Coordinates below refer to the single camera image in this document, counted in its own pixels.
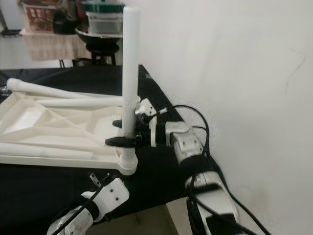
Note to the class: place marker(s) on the white plastic table top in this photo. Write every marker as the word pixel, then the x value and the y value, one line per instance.
pixel 54 122

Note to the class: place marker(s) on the green pot lid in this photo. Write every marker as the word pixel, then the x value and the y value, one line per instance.
pixel 102 7

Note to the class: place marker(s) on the beige cloth covered table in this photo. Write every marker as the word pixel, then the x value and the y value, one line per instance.
pixel 54 48

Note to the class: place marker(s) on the clear plastic storage box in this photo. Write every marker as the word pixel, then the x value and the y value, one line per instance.
pixel 105 23

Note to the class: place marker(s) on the clear plastic bag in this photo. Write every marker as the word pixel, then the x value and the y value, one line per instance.
pixel 6 89

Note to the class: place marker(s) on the black bag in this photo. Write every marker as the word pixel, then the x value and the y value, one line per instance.
pixel 68 18

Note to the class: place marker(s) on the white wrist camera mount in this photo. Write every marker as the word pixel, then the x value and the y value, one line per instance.
pixel 110 196
pixel 144 106

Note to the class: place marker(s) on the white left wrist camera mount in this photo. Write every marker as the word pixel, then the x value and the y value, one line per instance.
pixel 110 196

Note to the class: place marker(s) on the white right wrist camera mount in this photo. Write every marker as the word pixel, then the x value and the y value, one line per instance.
pixel 144 106

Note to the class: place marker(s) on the orange-lidded storage box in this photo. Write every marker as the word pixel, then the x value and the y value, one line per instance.
pixel 38 17

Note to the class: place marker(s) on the black tablecloth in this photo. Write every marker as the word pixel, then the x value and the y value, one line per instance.
pixel 29 196

